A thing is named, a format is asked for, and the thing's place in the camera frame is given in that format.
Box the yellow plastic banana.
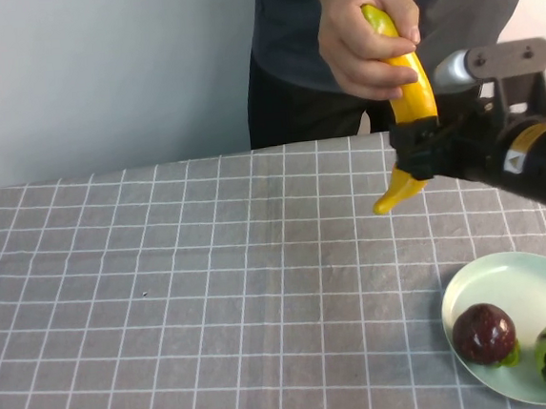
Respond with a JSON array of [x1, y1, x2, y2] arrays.
[[354, 0, 448, 216]]

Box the dark red mangosteen toy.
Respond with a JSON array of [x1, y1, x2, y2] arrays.
[[449, 300, 523, 373]]

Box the person's black trousers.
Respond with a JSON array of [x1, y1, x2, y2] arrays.
[[241, 40, 393, 151]]

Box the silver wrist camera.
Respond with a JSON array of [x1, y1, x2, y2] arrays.
[[431, 48, 480, 96]]

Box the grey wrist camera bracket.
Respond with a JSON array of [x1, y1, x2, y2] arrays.
[[465, 36, 546, 132]]

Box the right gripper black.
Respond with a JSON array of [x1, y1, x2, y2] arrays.
[[386, 102, 512, 190]]

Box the grey white-checked tablecloth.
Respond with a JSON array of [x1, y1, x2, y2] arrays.
[[0, 115, 546, 409]]

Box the person's grey shirt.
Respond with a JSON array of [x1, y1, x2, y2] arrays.
[[248, 0, 546, 120]]

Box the pale green plate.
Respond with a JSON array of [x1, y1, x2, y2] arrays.
[[435, 248, 546, 409]]

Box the person's bare hand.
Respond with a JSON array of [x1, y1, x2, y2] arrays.
[[314, 0, 428, 107]]

